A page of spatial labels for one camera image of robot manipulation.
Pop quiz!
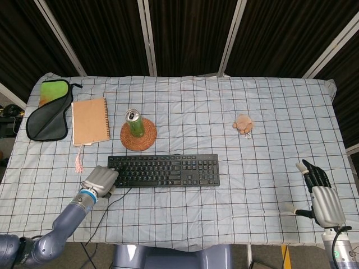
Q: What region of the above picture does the round woven rattan coaster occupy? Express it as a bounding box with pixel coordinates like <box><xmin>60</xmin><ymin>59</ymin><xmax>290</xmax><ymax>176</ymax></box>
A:
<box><xmin>121</xmin><ymin>117</ymin><xmax>158</xmax><ymax>151</ymax></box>

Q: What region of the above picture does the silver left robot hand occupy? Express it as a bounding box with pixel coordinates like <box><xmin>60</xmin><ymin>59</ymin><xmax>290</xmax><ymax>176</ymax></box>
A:
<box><xmin>80</xmin><ymin>165</ymin><xmax>119</xmax><ymax>199</ymax></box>

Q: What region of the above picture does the black folding screen partition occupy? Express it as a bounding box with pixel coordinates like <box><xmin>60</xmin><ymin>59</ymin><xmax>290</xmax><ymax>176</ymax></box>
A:
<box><xmin>0</xmin><ymin>0</ymin><xmax>359</xmax><ymax>149</ymax></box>

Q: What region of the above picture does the brown kraft spiral notebook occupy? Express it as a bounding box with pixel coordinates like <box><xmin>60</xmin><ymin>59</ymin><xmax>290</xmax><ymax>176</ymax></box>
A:
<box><xmin>71</xmin><ymin>97</ymin><xmax>111</xmax><ymax>146</ymax></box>

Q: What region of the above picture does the green drink can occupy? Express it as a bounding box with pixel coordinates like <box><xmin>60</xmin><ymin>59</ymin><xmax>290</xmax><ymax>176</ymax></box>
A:
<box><xmin>125</xmin><ymin>109</ymin><xmax>145</xmax><ymax>138</ymax></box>

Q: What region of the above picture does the pink bookmark tassel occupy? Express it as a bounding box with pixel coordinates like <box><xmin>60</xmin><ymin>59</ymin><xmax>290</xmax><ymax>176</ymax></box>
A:
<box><xmin>75</xmin><ymin>144</ymin><xmax>85</xmax><ymax>173</ymax></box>

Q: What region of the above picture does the black keyboard cable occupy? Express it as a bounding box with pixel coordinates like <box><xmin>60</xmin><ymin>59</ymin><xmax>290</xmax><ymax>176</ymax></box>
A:
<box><xmin>82</xmin><ymin>186</ymin><xmax>132</xmax><ymax>269</ymax></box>

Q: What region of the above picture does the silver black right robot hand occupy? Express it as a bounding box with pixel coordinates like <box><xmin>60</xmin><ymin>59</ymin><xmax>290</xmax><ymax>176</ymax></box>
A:
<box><xmin>285</xmin><ymin>159</ymin><xmax>346</xmax><ymax>227</ymax></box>

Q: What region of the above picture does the grey green zip pouch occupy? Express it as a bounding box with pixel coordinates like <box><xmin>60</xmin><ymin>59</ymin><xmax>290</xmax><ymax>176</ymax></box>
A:
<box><xmin>26</xmin><ymin>79</ymin><xmax>84</xmax><ymax>141</ymax></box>

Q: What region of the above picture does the plush paw keychain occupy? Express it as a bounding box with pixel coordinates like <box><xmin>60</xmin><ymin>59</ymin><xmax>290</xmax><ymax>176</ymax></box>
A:
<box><xmin>233</xmin><ymin>113</ymin><xmax>255</xmax><ymax>140</ymax></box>

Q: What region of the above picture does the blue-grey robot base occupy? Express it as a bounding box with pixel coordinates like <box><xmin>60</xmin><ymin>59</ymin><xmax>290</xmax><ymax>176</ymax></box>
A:
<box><xmin>112</xmin><ymin>243</ymin><xmax>233</xmax><ymax>269</ymax></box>

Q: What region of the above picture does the blue checked tablecloth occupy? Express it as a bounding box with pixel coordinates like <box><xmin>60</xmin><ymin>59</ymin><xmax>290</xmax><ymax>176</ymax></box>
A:
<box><xmin>0</xmin><ymin>72</ymin><xmax>359</xmax><ymax>252</ymax></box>

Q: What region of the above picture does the black computer keyboard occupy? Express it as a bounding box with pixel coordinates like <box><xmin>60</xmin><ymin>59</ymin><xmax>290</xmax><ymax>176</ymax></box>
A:
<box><xmin>107</xmin><ymin>154</ymin><xmax>221</xmax><ymax>188</ymax></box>

